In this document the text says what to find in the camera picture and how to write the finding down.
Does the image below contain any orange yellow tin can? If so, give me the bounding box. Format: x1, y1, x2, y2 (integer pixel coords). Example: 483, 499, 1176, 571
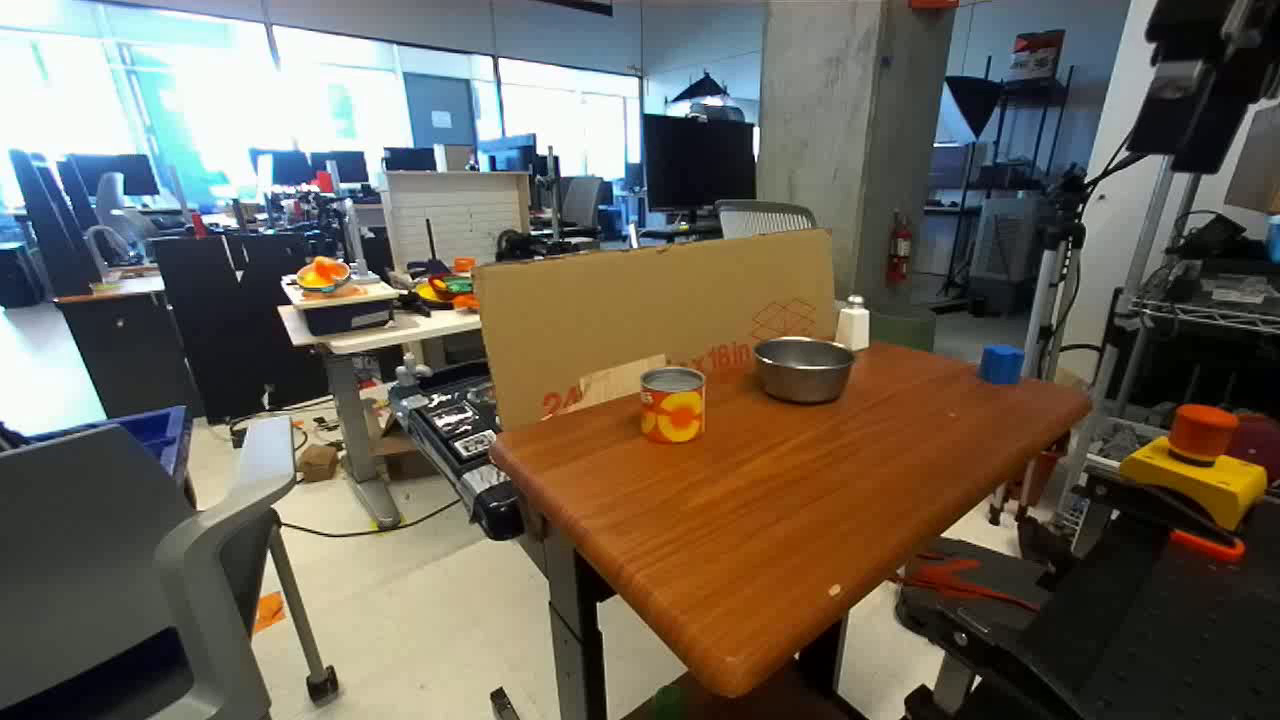
639, 368, 709, 444

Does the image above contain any white salt cellar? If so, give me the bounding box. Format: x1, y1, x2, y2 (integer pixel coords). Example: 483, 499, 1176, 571
837, 295, 874, 351

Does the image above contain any red fire extinguisher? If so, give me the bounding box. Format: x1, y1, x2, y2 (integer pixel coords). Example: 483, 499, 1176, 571
885, 217, 915, 288

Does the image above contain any orange handled clamp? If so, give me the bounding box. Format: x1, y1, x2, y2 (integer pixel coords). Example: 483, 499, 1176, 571
1168, 530, 1247, 563

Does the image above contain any brown cardboard sheet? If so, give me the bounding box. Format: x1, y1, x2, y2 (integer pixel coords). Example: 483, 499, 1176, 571
476, 230, 837, 427

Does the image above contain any white desk with toys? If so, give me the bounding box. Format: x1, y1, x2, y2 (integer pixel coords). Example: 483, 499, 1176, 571
277, 278, 482, 530

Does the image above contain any grey office chair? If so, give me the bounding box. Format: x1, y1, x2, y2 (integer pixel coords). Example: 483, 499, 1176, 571
0, 416, 340, 720

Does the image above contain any blue cube block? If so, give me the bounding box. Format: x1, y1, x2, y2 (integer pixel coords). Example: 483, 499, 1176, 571
979, 345, 1026, 386

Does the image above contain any yellow emergency stop button box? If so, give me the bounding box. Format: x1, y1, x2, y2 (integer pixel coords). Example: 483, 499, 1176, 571
1119, 404, 1268, 531

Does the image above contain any silver metal bowl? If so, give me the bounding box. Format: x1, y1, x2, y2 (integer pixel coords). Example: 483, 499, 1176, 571
755, 337, 857, 404

